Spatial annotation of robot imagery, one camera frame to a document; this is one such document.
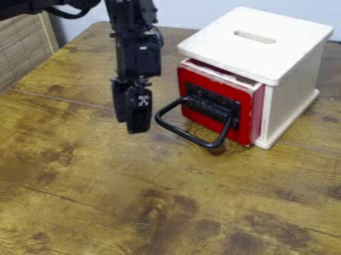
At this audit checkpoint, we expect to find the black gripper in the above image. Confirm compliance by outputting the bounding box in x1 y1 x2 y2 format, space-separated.
112 28 164 133

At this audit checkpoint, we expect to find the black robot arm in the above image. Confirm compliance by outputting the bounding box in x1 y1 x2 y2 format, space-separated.
0 0 164 133

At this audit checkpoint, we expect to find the red drawer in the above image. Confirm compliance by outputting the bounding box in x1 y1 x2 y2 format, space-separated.
176 59 264 146

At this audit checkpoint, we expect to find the white wooden box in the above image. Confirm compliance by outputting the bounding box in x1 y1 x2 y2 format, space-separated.
177 7 332 149

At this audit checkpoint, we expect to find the black metal drawer handle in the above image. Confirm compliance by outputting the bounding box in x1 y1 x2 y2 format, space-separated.
154 95 239 148

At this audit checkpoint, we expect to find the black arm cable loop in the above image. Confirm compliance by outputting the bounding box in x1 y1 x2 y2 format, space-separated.
43 0 104 20

